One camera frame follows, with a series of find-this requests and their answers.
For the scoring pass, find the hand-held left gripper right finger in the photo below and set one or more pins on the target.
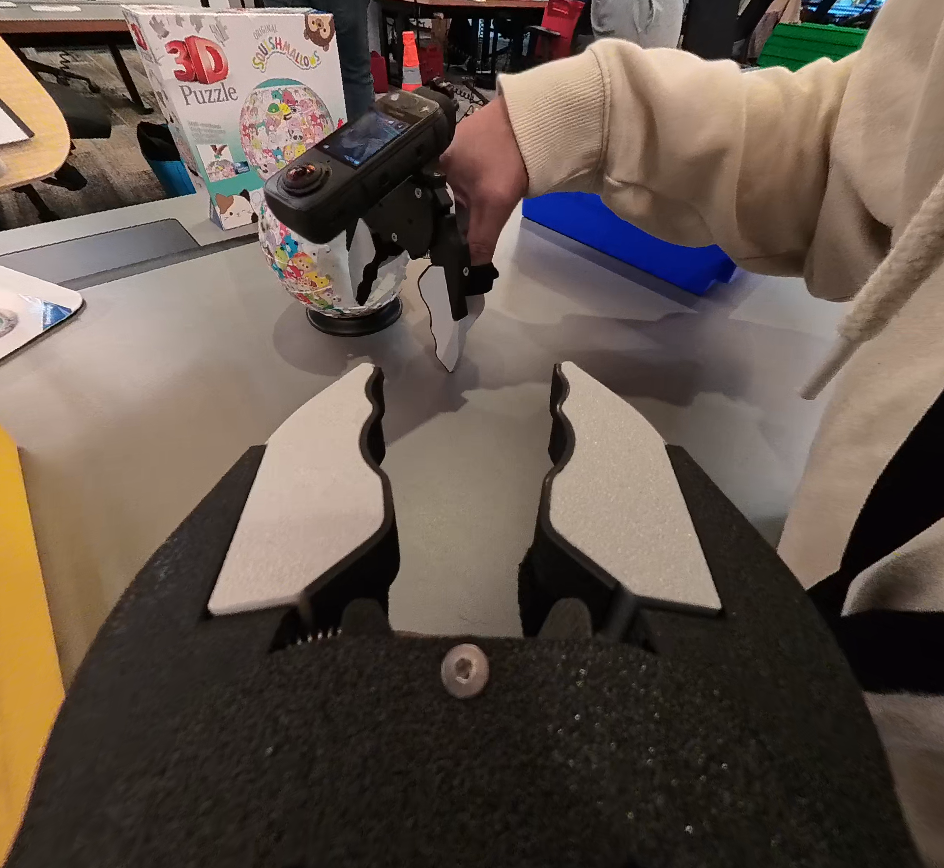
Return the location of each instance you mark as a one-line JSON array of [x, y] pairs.
[[627, 506]]

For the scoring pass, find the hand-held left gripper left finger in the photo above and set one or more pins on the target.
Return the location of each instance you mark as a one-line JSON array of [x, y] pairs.
[[310, 506]]

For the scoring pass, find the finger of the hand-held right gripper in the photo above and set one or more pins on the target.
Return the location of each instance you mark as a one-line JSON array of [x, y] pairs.
[[450, 337], [363, 256]]

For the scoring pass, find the colourful puzzle ball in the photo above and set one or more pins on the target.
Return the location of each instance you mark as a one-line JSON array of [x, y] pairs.
[[295, 270]]

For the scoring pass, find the round black ball stand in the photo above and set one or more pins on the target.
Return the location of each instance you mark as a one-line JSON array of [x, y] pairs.
[[354, 326]]

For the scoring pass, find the person's right forearm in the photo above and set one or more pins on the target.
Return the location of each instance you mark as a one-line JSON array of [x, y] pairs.
[[700, 145]]

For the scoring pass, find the puzzle box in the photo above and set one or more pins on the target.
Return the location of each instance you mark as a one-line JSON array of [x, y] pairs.
[[199, 71]]

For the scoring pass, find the person's right hand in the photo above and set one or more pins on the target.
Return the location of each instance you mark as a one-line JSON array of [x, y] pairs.
[[487, 174]]

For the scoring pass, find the red plastic bin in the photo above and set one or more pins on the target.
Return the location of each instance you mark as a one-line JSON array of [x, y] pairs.
[[383, 71], [564, 23]]

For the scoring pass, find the orange traffic cone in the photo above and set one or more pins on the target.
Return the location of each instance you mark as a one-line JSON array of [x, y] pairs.
[[411, 64]]

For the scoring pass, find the brown edged desk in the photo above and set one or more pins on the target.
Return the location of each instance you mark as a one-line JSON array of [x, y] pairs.
[[66, 20], [457, 1]]

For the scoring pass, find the blue plastic bin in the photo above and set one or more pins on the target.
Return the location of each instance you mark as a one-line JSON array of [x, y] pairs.
[[627, 241]]

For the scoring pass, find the dark waste bin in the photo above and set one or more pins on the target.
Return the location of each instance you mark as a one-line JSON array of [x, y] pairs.
[[166, 160]]

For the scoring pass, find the black office chair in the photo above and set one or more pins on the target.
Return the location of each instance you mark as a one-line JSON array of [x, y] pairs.
[[81, 108]]

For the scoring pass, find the black fabric item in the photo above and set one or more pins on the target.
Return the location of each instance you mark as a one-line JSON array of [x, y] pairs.
[[900, 639]]

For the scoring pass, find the white printed sheet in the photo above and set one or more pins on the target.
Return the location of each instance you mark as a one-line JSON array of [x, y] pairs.
[[29, 307]]

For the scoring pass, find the round wooden tabletop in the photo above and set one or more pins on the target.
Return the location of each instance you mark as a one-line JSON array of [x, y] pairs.
[[29, 108]]

